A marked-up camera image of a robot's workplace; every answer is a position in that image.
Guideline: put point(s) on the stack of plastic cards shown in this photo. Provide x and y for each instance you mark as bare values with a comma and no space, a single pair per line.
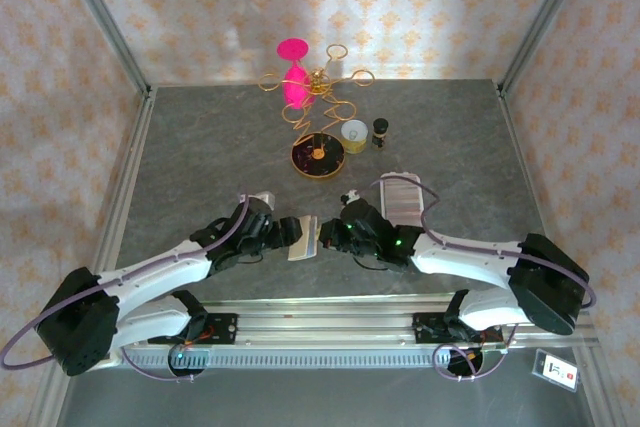
402,199

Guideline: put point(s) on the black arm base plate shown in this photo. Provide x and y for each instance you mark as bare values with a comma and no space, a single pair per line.
427,327
222,327

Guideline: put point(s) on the aluminium frame side beam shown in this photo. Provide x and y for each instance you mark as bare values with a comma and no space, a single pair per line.
530,172
125,187

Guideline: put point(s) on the aluminium frame post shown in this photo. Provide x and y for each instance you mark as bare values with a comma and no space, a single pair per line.
545,12
100,12

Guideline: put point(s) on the small dark bottle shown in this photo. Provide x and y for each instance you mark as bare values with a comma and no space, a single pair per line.
380,134

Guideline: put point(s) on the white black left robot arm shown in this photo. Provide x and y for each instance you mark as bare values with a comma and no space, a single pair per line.
160,281

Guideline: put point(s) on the pink wine glass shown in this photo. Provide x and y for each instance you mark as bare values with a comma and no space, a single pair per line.
292,49

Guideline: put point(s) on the white plastic basket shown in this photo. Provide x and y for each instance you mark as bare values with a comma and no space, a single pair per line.
400,176

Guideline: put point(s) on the aluminium mounting rail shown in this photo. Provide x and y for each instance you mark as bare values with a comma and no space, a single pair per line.
325,322

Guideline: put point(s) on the white label tag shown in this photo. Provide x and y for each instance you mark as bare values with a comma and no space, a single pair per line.
555,369

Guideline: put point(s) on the yellow tin can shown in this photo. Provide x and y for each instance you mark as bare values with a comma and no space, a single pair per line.
354,134

